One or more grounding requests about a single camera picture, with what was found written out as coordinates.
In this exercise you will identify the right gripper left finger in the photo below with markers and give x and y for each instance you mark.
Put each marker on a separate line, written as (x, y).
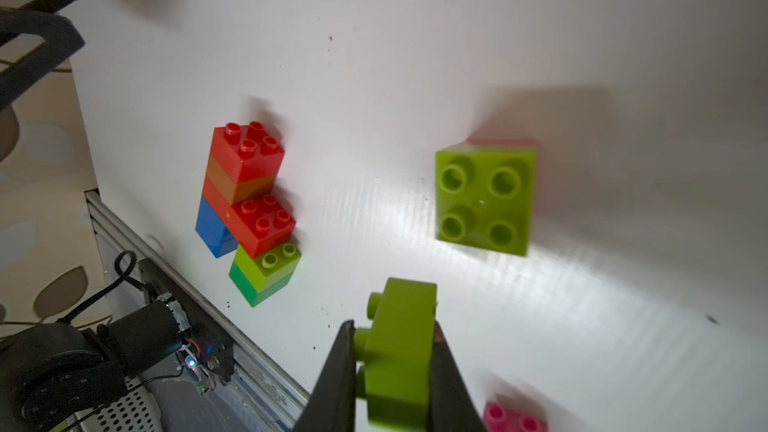
(332, 404)

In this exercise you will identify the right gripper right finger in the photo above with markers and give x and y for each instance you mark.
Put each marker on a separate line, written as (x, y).
(451, 408)

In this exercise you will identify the pink lego brick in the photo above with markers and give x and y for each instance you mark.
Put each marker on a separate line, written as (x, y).
(498, 418)
(504, 141)

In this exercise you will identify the lime green lego brick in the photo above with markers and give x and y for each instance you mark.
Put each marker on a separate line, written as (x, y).
(269, 267)

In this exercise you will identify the small red lego brick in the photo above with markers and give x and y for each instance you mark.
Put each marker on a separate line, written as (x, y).
(257, 224)

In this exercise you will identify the red long lego brick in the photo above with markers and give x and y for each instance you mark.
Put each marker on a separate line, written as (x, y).
(246, 152)

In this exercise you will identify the dark green lego brick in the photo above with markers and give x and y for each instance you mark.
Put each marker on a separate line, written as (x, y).
(250, 294)

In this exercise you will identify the dark blue lego brick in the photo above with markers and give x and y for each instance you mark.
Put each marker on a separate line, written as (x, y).
(213, 232)

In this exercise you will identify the orange brown lego brick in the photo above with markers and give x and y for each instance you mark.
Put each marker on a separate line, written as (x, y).
(236, 192)

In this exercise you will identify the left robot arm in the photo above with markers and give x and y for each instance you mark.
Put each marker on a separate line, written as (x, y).
(52, 370)

